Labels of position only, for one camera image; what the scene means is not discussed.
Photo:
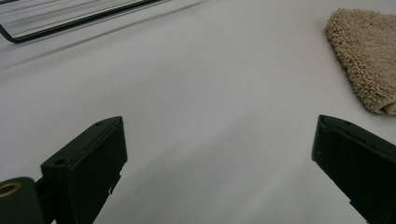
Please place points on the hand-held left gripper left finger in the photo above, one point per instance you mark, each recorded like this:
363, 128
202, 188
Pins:
84, 168

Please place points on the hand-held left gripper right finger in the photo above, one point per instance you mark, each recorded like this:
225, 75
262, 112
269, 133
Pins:
358, 168

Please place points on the beige fluffy towel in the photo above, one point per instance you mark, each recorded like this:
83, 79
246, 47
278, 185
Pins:
367, 56

